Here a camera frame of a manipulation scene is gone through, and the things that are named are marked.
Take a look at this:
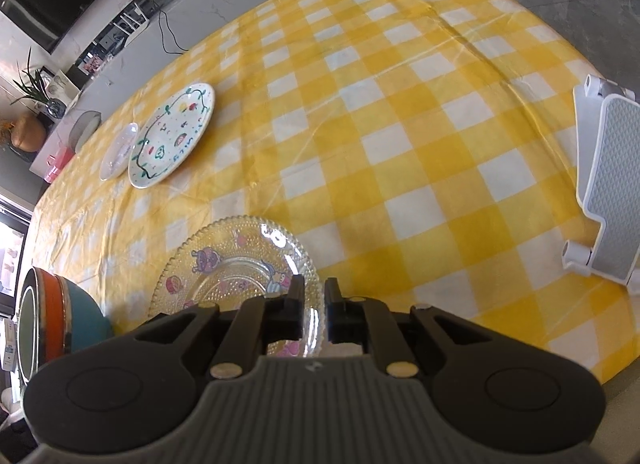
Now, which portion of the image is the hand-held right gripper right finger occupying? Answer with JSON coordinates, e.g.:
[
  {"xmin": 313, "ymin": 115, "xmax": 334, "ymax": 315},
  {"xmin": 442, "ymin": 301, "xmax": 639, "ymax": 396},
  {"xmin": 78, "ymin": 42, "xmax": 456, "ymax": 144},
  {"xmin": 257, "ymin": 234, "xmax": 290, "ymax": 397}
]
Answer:
[{"xmin": 324, "ymin": 278, "xmax": 502, "ymax": 380}]

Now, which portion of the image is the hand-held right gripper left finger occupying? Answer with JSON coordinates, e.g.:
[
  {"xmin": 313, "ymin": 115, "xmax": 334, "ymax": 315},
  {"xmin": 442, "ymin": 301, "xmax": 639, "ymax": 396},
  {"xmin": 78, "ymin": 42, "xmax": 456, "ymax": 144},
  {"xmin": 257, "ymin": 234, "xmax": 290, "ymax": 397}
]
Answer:
[{"xmin": 106, "ymin": 274, "xmax": 307, "ymax": 381}]

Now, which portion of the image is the large patterned glass plate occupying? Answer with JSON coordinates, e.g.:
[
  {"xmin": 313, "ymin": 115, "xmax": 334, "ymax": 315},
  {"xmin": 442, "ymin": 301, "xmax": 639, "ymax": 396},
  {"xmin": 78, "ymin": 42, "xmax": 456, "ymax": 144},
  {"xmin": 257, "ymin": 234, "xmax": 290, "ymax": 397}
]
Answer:
[{"xmin": 148, "ymin": 215, "xmax": 326, "ymax": 359}]

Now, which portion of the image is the white painted plate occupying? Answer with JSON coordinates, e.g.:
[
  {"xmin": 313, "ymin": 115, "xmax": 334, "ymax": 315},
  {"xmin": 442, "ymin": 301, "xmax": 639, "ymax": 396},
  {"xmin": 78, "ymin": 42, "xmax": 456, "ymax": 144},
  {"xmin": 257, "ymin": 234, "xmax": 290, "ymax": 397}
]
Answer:
[{"xmin": 128, "ymin": 82, "xmax": 216, "ymax": 189}]

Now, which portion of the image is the teal steel bowl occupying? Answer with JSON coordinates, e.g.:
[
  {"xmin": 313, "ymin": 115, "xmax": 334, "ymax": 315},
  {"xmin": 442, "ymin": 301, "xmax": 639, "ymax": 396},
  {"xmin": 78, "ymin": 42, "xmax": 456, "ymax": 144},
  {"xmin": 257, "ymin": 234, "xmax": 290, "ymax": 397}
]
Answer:
[{"xmin": 60, "ymin": 276, "xmax": 115, "ymax": 357}]

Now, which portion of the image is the small clear plate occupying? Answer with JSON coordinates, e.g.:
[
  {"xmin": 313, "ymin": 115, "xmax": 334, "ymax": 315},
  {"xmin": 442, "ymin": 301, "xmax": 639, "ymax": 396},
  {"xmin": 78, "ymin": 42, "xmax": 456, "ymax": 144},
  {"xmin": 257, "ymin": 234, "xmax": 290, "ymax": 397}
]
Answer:
[{"xmin": 99, "ymin": 122, "xmax": 140, "ymax": 181}]

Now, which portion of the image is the orange steel bowl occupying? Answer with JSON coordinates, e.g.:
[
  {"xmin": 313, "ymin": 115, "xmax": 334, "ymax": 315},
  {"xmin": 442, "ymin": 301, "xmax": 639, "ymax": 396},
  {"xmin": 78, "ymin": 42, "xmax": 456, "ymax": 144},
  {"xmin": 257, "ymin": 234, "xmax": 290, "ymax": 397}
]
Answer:
[{"xmin": 30, "ymin": 268, "xmax": 68, "ymax": 375}]

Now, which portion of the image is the yellow checked tablecloth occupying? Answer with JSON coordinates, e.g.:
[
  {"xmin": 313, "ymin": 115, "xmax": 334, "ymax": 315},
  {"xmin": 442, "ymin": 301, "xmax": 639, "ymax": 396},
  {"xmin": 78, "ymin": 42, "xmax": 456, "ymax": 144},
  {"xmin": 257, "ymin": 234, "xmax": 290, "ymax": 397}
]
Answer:
[{"xmin": 32, "ymin": 0, "xmax": 633, "ymax": 385}]

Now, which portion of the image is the small round cushioned stool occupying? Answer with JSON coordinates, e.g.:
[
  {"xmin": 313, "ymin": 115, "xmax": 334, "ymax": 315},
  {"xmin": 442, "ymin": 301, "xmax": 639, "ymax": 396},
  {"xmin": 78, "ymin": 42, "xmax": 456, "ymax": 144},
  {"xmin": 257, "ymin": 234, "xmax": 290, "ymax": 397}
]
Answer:
[{"xmin": 67, "ymin": 111, "xmax": 102, "ymax": 152}]

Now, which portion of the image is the pink storage box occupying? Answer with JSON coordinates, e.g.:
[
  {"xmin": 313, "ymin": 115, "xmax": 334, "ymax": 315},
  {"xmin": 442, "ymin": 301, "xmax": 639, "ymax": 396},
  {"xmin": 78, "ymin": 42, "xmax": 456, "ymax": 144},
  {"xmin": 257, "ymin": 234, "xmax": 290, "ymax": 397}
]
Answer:
[{"xmin": 44, "ymin": 148, "xmax": 76, "ymax": 183}]

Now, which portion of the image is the white folding stand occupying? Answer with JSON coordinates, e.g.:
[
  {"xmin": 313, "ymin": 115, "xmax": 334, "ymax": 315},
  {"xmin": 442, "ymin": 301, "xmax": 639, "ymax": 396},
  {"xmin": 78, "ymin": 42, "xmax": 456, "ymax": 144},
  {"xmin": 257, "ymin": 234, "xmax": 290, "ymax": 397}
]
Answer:
[{"xmin": 560, "ymin": 74, "xmax": 640, "ymax": 289}]

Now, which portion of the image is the gold vase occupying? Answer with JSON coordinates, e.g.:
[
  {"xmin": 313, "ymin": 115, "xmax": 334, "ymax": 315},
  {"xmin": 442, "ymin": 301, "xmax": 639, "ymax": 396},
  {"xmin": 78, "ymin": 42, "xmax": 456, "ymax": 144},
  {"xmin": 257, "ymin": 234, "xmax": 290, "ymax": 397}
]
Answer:
[{"xmin": 11, "ymin": 116, "xmax": 47, "ymax": 152}]

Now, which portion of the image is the white router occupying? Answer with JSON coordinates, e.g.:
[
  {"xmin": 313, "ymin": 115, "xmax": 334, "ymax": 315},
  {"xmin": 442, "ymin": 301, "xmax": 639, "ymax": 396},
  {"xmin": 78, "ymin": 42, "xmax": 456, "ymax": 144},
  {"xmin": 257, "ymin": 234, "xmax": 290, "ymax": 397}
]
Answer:
[{"xmin": 117, "ymin": 0, "xmax": 151, "ymax": 34}]

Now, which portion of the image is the plant in blue vase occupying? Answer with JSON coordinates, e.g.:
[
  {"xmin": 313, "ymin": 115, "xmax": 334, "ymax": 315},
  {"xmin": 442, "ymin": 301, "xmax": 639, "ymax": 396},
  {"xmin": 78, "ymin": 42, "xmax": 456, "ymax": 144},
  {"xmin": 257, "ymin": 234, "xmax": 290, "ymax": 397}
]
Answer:
[{"xmin": 10, "ymin": 48, "xmax": 66, "ymax": 119}]

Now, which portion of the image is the black cable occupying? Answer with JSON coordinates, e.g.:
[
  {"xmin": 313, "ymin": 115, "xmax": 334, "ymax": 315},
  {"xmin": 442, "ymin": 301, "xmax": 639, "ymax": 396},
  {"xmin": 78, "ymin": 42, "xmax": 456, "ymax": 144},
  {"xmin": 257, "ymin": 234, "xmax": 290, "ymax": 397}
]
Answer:
[{"xmin": 159, "ymin": 11, "xmax": 188, "ymax": 52}]

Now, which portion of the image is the white portrait frame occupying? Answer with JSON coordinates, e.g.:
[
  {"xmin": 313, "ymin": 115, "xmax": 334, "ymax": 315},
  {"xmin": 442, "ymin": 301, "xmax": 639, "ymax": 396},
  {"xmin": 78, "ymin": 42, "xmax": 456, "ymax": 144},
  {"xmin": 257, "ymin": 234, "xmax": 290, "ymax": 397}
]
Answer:
[{"xmin": 47, "ymin": 71, "xmax": 81, "ymax": 104}]

